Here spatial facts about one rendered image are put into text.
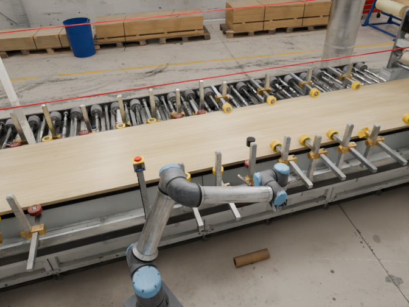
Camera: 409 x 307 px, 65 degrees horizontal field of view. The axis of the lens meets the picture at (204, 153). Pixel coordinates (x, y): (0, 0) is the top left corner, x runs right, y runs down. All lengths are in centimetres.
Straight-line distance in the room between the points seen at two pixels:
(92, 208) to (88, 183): 20
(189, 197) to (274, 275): 155
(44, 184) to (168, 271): 122
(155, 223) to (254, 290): 130
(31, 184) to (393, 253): 297
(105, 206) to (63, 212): 28
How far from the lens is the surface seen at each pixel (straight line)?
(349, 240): 326
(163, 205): 164
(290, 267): 293
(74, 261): 293
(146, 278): 183
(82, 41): 748
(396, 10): 874
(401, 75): 457
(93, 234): 233
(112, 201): 244
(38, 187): 252
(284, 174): 191
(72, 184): 243
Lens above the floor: 239
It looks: 37 degrees down
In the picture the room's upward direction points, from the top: 2 degrees counter-clockwise
